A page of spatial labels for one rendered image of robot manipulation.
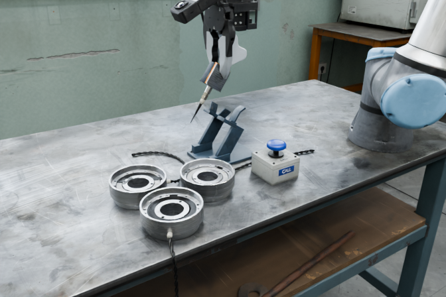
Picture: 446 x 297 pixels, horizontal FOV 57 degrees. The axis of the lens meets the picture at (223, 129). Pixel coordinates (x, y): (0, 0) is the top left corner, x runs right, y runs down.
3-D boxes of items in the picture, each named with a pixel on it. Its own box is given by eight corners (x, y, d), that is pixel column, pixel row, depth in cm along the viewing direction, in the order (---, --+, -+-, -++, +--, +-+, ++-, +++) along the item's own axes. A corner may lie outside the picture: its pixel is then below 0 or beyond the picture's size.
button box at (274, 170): (272, 186, 81) (273, 164, 79) (251, 171, 86) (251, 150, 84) (302, 175, 85) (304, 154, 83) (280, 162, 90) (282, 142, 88)
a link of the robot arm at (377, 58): (404, 95, 103) (415, 41, 97) (422, 114, 90) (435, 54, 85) (355, 93, 104) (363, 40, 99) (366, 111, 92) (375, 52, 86)
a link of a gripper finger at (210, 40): (235, 72, 89) (238, 30, 85) (212, 76, 86) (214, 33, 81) (227, 67, 91) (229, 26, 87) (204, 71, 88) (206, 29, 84)
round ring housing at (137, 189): (116, 217, 70) (114, 197, 69) (106, 188, 79) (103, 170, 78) (174, 204, 74) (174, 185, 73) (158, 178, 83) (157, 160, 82)
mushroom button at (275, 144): (273, 170, 82) (275, 147, 80) (261, 162, 85) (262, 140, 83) (289, 164, 84) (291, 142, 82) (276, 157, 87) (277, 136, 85)
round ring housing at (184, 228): (145, 206, 74) (143, 187, 72) (203, 205, 74) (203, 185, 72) (137, 244, 64) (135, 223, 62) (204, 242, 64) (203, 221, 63)
